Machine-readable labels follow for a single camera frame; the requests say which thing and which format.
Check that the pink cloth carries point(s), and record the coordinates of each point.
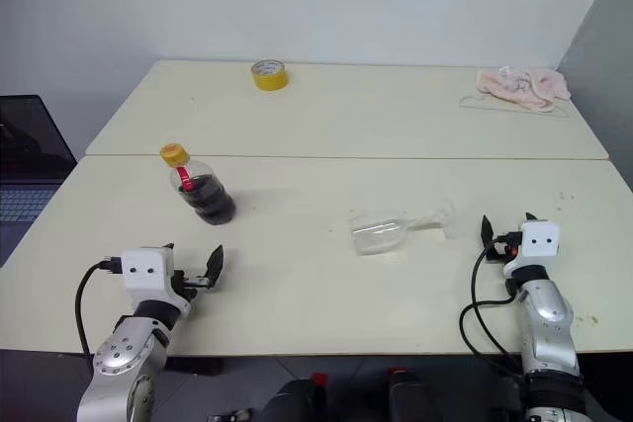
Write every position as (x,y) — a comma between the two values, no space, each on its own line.
(524,88)

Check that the dark rounded shape red top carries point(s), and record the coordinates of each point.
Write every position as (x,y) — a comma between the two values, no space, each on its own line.
(297,399)
(408,395)

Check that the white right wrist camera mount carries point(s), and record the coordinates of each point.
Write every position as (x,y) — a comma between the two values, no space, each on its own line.
(540,240)

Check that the dark laptop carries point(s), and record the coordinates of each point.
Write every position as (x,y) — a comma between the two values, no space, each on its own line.
(29,160)

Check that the yellow tape roll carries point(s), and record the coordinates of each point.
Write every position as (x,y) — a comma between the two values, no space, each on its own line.
(271,80)

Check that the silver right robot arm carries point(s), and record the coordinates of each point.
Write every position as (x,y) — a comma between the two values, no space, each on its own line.
(549,323)

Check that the clear wine glass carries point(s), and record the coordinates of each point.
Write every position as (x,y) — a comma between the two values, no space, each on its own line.
(376,236)

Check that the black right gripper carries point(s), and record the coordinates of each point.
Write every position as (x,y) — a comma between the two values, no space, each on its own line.
(502,249)

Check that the dark soda plastic bottle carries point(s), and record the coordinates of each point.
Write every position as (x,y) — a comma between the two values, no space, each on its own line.
(210,202)

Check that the yellow bottle cap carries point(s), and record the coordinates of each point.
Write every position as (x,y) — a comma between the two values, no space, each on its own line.
(174,154)

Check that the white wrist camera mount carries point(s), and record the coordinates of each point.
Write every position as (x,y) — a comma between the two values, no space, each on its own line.
(144,271)
(540,240)

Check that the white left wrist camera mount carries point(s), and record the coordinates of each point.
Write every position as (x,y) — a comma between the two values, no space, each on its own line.
(144,271)

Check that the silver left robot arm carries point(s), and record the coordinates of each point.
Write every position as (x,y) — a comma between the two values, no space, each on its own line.
(126,348)

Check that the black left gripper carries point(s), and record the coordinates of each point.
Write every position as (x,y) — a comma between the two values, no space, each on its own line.
(180,286)

